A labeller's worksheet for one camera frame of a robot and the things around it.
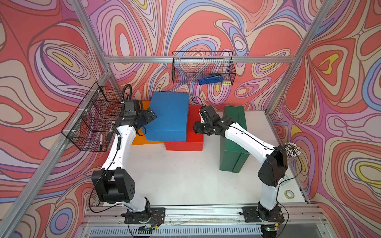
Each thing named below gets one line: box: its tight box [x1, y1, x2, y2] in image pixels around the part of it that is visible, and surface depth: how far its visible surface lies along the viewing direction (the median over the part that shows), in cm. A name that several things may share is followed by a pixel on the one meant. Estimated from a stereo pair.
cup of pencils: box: [284, 141, 302, 165], surface depth 78 cm
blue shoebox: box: [143, 91, 190, 143], surface depth 87 cm
